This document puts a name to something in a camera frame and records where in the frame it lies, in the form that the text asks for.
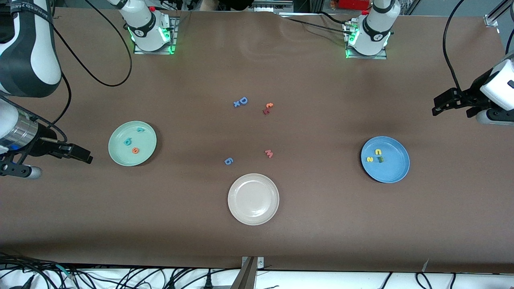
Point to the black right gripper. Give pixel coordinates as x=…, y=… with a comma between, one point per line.
x=39, y=146

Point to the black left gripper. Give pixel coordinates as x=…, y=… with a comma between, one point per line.
x=473, y=97

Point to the teal foam number 9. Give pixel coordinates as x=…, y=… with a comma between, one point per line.
x=125, y=142

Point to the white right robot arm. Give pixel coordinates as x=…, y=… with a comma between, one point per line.
x=28, y=52

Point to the light green plate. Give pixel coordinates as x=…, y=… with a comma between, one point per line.
x=120, y=154

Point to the blue plate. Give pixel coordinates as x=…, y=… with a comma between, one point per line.
x=391, y=170

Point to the red box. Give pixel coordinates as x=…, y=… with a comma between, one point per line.
x=353, y=4

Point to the blue foam number 6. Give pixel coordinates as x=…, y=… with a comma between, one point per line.
x=225, y=161

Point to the blue foam letter D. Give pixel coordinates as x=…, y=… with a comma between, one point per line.
x=240, y=100

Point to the beige plate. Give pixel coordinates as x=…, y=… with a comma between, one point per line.
x=253, y=199

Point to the black power plug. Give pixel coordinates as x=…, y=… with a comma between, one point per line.
x=208, y=283

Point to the pink foam letter W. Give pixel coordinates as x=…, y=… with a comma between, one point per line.
x=269, y=154

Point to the brown table cover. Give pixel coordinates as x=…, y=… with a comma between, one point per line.
x=257, y=241

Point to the grey metal equipment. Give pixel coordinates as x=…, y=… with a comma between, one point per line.
x=273, y=6

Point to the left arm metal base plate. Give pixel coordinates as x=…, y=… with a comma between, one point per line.
x=381, y=57

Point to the aluminium frame profile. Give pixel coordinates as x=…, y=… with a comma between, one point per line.
x=492, y=19

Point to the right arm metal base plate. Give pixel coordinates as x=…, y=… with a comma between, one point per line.
x=140, y=51

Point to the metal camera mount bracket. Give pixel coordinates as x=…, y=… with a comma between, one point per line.
x=247, y=277

